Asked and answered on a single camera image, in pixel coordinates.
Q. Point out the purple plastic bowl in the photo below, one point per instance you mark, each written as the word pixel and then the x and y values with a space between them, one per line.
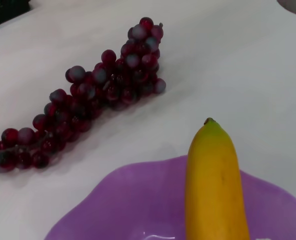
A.
pixel 138 200

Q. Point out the yellow banana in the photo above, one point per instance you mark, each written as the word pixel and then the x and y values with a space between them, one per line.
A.
pixel 214 180

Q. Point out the red purple grape bunch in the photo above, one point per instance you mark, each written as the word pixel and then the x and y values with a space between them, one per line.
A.
pixel 118 80

